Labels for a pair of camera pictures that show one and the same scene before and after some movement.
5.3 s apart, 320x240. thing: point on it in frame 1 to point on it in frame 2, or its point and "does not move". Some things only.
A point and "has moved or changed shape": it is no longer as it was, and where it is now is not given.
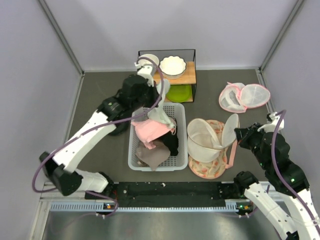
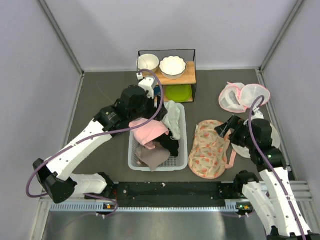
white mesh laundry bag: [203, 145] to [244, 152]
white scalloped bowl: [173, 67] does not move
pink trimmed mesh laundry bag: [238, 97] does not move
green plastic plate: [179, 93] does not move
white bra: [161, 113] has moved or changed shape
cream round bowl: [143, 61] does not move
